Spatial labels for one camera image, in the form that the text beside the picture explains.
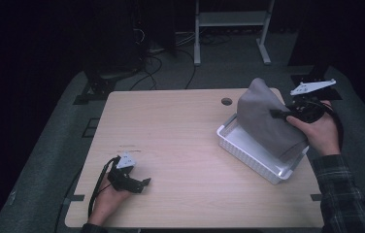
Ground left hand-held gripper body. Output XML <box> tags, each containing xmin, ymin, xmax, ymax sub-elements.
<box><xmin>107</xmin><ymin>150</ymin><xmax>145</xmax><ymax>194</ymax></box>

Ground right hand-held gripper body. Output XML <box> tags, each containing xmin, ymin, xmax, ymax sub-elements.
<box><xmin>286</xmin><ymin>79</ymin><xmax>337</xmax><ymax>124</ymax></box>

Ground grey cloth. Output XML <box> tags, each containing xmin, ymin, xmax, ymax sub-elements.
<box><xmin>236</xmin><ymin>77</ymin><xmax>310</xmax><ymax>161</ymax></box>

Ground white plastic basket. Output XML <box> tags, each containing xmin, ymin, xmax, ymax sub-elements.
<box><xmin>216</xmin><ymin>113</ymin><xmax>311</xmax><ymax>185</ymax></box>

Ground person's right hand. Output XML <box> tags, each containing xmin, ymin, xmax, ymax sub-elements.
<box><xmin>285</xmin><ymin>100</ymin><xmax>342</xmax><ymax>157</ymax></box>

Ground person's left hand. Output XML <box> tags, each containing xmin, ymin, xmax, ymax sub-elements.
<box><xmin>87</xmin><ymin>176</ymin><xmax>133</xmax><ymax>226</ymax></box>

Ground black stand base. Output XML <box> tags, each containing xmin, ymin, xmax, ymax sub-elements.
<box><xmin>73</xmin><ymin>62</ymin><xmax>147</xmax><ymax>106</ymax></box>

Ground white metal stand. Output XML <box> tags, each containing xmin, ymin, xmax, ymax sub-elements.
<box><xmin>193</xmin><ymin>0</ymin><xmax>276</xmax><ymax>67</ymax></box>

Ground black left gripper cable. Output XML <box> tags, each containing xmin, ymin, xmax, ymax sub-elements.
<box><xmin>87</xmin><ymin>156</ymin><xmax>120</xmax><ymax>218</ymax></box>

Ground black floor cable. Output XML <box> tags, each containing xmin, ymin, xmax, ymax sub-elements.
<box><xmin>180</xmin><ymin>48</ymin><xmax>198</xmax><ymax>90</ymax></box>
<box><xmin>129</xmin><ymin>55</ymin><xmax>164</xmax><ymax>92</ymax></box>

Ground white floor cables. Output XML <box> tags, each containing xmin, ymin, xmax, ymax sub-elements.
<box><xmin>149</xmin><ymin>30</ymin><xmax>198</xmax><ymax>54</ymax></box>

